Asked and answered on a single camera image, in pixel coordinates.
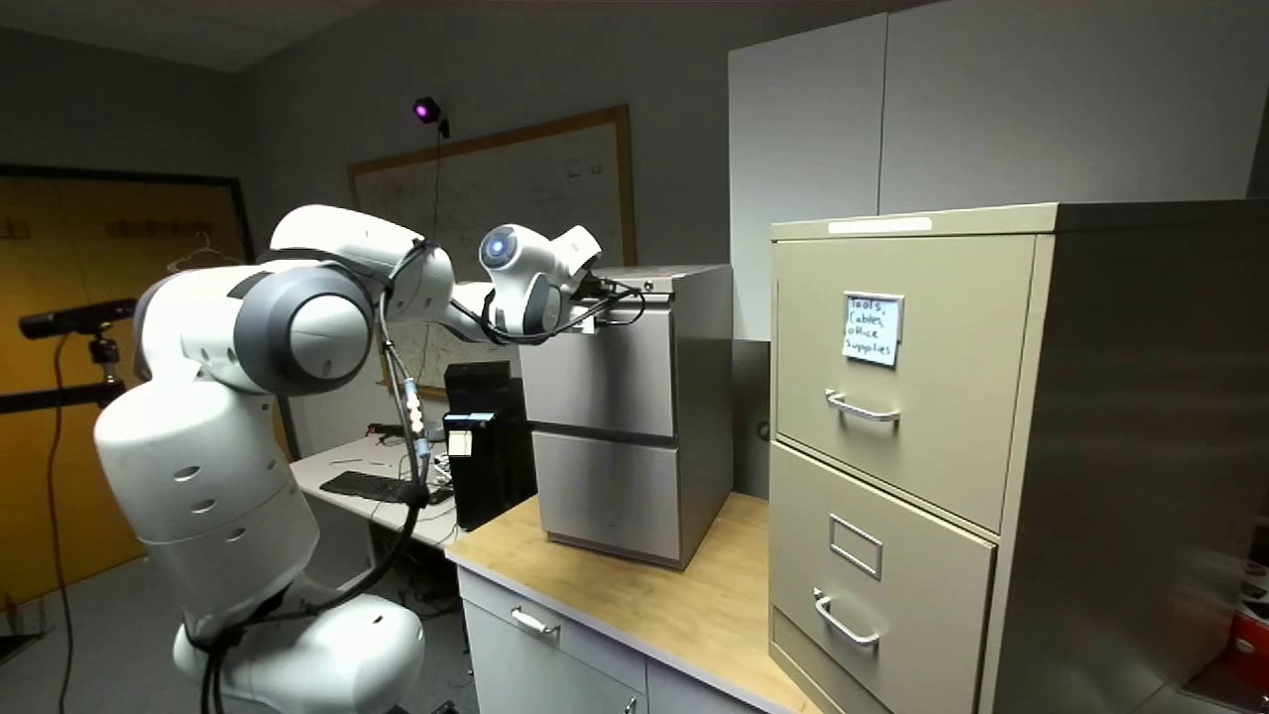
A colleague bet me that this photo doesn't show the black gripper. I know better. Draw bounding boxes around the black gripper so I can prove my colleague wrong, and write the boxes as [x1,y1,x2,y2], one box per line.
[579,270,656,332]

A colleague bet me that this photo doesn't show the grey drawer with label holder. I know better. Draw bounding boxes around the grey drawer with label holder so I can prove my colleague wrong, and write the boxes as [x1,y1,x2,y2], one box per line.
[517,310,682,446]

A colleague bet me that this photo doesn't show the small grey metal file cabinet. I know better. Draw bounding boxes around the small grey metal file cabinet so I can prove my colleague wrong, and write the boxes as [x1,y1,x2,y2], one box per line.
[517,257,739,574]

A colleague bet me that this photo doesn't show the plain grey cabinet drawer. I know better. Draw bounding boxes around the plain grey cabinet drawer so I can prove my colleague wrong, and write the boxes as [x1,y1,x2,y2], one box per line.
[526,426,685,567]

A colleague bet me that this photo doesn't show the grey desk drawer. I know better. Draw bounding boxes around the grey desk drawer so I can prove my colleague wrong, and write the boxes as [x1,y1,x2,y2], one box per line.
[456,567,656,714]

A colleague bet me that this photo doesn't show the beige drawer with paper note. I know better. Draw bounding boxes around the beige drawer with paper note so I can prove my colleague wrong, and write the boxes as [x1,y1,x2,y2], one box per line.
[769,230,1044,536]

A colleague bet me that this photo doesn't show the beige drawer with empty holder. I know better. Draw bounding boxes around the beige drawer with empty holder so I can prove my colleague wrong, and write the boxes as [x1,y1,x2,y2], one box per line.
[767,441,1002,714]

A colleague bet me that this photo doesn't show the tall beige file cabinet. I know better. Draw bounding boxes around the tall beige file cabinet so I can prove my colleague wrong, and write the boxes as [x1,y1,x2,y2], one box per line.
[767,195,1269,714]

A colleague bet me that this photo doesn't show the wood framed whiteboard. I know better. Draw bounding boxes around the wood framed whiteboard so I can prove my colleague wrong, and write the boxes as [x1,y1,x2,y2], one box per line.
[346,103,640,396]

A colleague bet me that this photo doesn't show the black computer box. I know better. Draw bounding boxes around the black computer box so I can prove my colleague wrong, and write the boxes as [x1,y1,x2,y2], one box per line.
[439,357,541,536]

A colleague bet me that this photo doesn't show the white paper note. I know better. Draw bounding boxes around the white paper note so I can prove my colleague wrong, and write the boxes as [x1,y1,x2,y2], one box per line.
[835,284,909,373]

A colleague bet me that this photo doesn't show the webcam with purple light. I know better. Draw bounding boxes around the webcam with purple light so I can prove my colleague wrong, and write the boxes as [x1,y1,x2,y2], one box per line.
[405,93,456,144]

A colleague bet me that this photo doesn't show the black flat keyboard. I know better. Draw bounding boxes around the black flat keyboard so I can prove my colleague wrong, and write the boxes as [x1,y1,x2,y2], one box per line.
[316,467,430,512]

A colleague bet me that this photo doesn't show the light grey side desk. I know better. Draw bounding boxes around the light grey side desk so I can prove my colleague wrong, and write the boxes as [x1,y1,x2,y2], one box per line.
[286,431,461,556]

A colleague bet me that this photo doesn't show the red object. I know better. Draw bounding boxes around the red object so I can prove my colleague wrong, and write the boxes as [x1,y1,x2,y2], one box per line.
[1227,602,1269,694]

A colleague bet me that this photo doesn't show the chrome drawer handle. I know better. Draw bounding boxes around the chrome drawer handle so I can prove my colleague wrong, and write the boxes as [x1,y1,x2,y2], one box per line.
[804,585,887,653]
[821,384,909,431]

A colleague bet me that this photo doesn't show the silver desk drawer handle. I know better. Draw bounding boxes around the silver desk drawer handle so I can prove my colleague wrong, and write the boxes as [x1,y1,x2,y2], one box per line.
[504,602,564,652]

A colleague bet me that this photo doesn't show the white wall cabinet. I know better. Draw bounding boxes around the white wall cabinet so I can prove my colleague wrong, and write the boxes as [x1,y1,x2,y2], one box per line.
[720,0,1269,351]

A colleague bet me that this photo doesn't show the orange board with black frame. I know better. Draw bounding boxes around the orange board with black frame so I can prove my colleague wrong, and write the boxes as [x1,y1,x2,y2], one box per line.
[0,162,258,614]

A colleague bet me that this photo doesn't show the black camera on tripod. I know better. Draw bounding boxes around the black camera on tripod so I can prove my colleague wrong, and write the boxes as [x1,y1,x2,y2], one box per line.
[0,292,141,417]

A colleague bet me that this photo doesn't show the thin black tripod cable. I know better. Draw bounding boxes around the thin black tripod cable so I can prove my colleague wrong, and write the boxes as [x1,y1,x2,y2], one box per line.
[38,332,79,714]

